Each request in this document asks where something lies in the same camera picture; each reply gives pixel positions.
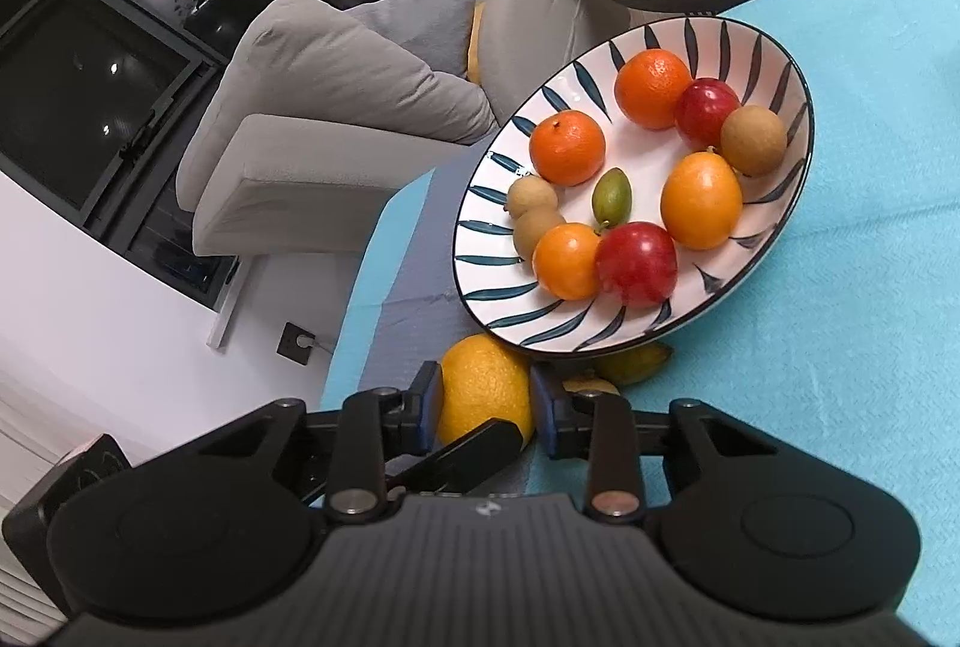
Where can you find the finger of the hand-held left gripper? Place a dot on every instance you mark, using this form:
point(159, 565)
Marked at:
point(472, 447)

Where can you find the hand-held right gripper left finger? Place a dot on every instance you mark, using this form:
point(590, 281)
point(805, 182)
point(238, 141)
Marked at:
point(430, 396)

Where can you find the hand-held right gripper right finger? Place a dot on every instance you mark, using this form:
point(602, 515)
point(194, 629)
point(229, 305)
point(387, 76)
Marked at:
point(544, 405)

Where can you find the large yellow orange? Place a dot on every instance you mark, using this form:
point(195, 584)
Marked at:
point(484, 392)

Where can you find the small brown longan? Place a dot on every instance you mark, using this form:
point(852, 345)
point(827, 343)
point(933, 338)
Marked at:
point(531, 197)
point(536, 234)

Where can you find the small green fruit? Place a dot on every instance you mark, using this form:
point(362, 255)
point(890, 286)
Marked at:
point(609, 197)

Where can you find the orange mandarin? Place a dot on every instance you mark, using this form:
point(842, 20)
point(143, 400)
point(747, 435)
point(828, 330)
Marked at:
point(649, 88)
point(566, 148)

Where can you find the white bowl with blue stripes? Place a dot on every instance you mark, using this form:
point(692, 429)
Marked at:
point(637, 161)

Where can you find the large brown longan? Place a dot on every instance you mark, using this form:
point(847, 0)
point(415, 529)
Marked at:
point(754, 140)

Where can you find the small red apple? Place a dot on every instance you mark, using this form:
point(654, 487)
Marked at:
point(705, 103)

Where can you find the yellow fruit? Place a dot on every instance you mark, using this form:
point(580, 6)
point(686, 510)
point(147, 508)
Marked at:
point(589, 384)

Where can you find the yellow-green fruit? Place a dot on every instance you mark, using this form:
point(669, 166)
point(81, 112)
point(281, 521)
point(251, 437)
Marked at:
point(637, 366)

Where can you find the orange kumquat with stem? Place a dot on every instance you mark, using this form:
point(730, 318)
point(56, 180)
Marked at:
point(701, 202)

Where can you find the grey sofa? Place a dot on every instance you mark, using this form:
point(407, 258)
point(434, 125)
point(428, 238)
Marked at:
point(300, 167)

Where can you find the yellow pillow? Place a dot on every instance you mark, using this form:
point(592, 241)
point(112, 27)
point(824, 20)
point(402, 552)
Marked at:
point(475, 47)

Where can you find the grey-blue pillow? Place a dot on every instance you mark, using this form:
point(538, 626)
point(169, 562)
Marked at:
point(435, 24)

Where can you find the dark window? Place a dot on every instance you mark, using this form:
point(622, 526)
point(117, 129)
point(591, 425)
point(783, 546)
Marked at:
point(112, 77)

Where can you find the black wall socket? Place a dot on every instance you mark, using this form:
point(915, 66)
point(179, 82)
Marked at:
point(298, 342)

